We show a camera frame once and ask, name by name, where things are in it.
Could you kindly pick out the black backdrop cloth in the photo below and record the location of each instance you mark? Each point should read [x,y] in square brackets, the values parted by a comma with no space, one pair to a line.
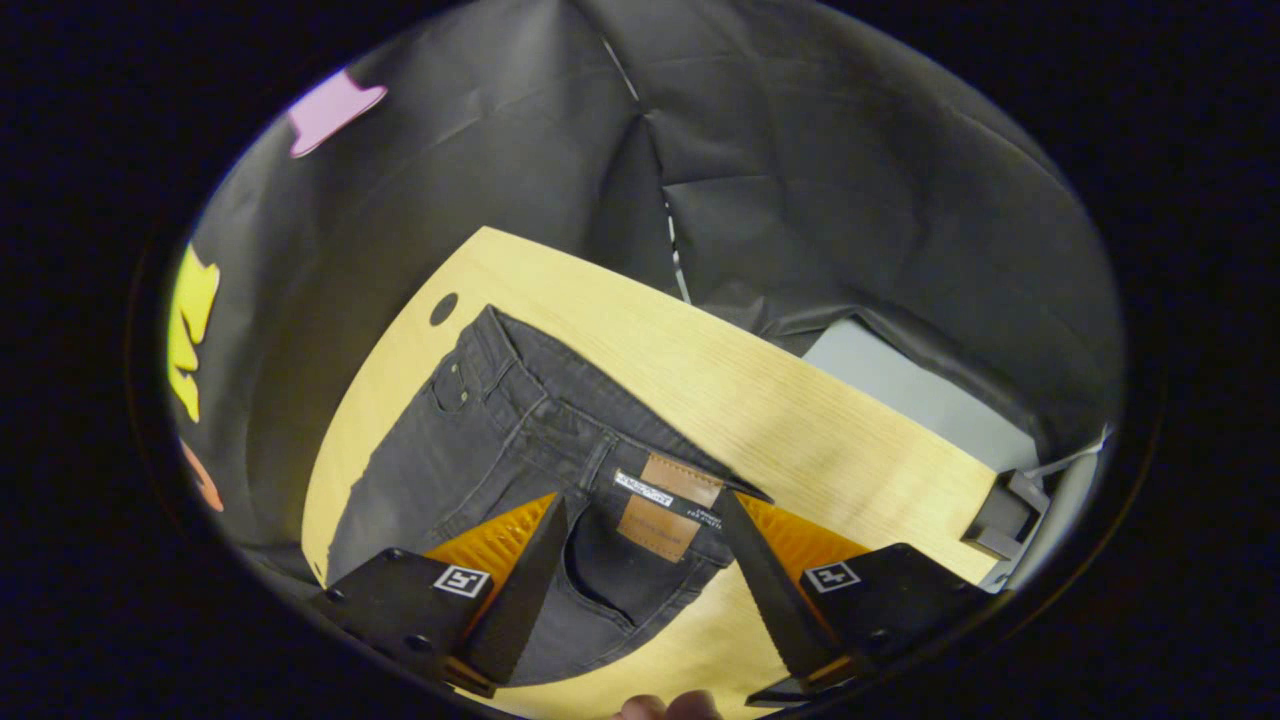
[800,150]

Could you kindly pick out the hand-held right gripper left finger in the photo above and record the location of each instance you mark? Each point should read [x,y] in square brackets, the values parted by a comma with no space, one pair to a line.
[520,600]

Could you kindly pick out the black jeans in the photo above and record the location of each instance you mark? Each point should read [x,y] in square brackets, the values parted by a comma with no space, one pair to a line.
[500,440]

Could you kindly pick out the black bracket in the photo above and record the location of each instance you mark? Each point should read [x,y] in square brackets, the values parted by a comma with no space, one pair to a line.
[1000,515]

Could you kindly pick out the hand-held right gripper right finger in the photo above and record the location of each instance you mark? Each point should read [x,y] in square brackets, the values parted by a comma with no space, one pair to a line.
[775,600]

